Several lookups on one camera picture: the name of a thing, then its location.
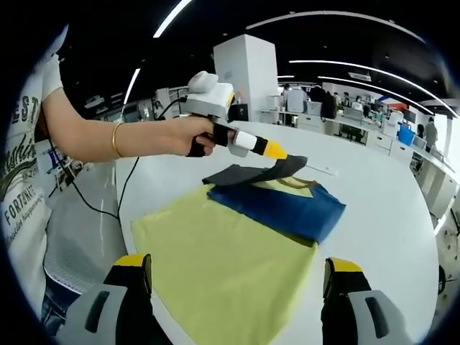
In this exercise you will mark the black desktop monitor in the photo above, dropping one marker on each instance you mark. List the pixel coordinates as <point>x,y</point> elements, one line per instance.
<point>238,113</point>

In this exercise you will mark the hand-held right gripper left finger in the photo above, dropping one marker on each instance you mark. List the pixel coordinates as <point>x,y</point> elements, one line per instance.
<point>118,316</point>

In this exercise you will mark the blue plastic bin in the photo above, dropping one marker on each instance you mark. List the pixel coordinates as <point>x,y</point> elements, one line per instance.
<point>405,134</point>

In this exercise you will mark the person's left hand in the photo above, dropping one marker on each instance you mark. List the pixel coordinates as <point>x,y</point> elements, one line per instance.
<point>179,138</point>

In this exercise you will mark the person's blue jeans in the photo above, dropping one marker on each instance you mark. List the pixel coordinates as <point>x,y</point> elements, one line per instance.
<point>54,312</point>

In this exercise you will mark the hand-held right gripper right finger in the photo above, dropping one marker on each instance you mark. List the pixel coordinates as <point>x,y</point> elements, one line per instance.
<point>352,316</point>

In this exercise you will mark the yellow garment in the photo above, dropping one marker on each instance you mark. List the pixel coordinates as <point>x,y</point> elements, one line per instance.
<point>230,273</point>

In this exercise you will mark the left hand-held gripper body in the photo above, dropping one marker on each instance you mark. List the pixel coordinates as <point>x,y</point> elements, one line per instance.
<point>210,100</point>

